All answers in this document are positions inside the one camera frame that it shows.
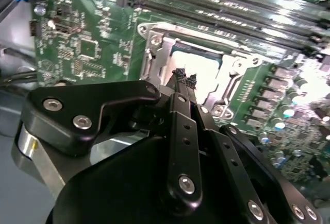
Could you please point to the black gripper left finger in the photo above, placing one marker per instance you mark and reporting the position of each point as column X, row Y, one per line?
column 64, row 99

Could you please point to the silver CPU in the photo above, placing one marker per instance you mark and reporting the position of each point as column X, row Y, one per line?
column 203, row 63

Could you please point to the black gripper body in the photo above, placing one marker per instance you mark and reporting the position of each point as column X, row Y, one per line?
column 116, row 188

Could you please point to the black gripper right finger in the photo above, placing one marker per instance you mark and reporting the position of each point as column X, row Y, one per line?
column 239, row 180

